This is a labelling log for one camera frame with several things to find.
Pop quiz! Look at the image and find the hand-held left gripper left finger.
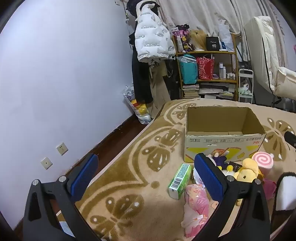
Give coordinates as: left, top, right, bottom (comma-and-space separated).
22, 153, 102, 241

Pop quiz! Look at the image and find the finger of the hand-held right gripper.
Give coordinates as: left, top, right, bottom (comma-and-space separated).
284, 131, 296, 149

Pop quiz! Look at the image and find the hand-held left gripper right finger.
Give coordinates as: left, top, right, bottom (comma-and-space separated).
192, 152, 271, 241

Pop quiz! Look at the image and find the cardboard box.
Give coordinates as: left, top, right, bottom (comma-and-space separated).
184, 106, 267, 163

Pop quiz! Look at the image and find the pink swirl roll plush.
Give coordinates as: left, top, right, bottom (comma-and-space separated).
252, 152, 274, 178

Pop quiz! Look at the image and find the yellow plush bear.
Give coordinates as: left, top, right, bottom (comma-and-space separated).
233, 158, 265, 205

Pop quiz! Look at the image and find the doll in purple dress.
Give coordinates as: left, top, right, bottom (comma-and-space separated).
205, 148, 234, 173

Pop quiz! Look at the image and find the green paper carton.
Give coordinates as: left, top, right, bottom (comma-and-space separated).
168, 163, 192, 200

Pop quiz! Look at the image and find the beige patterned blanket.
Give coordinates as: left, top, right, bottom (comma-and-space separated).
55, 98, 296, 241

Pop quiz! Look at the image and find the white cushion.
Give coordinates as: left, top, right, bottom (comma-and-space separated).
275, 67, 296, 100

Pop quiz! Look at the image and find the black and white plush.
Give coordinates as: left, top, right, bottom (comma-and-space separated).
269, 172, 296, 232

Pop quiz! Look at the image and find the white trolley cart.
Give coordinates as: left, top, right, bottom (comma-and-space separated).
238, 69, 254, 103

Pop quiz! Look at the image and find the pile of papers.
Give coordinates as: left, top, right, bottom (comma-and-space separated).
199, 83, 235, 100

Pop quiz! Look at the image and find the stack of books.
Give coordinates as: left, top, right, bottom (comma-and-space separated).
182, 85, 200, 100

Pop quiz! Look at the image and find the clear plastic bag of toys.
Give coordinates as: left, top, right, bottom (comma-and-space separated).
122, 86, 153, 125

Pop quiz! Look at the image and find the white folded mattress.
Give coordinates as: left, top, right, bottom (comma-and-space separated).
244, 16, 287, 95

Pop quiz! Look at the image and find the row of cosmetic bottles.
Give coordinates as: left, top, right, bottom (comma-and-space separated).
218, 62, 236, 80

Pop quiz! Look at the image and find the wooden shelf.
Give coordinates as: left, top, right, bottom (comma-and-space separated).
174, 35, 238, 101

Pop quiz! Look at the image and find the black hanging garment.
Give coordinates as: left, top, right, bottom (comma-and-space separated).
163, 59, 181, 100

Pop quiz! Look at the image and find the beige coat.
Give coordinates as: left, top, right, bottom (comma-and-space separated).
149, 59, 171, 109

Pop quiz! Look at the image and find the teal bag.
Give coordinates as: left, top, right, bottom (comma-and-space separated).
177, 55, 198, 84

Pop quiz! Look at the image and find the red patterned bag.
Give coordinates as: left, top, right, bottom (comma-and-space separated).
196, 57, 215, 80

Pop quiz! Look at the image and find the black coat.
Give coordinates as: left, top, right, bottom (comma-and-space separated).
131, 32, 154, 105

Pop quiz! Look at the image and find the white plastic bag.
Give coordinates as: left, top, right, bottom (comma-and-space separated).
218, 23, 235, 52

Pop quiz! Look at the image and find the black box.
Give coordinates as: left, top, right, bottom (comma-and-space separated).
206, 36, 220, 51

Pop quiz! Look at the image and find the blonde wig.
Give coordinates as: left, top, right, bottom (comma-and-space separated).
190, 29, 208, 52

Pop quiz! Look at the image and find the purple packaged merchandise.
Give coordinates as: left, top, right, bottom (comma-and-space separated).
172, 24, 191, 53

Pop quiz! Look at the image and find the white puffer jacket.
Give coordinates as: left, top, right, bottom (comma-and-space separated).
134, 3, 176, 62

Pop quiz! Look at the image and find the beige curtain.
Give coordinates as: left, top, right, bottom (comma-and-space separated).
157, 0, 285, 70

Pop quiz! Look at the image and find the wall power socket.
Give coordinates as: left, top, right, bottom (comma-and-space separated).
56, 142, 68, 156

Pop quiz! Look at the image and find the wall cable socket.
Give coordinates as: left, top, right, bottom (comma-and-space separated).
41, 157, 53, 169

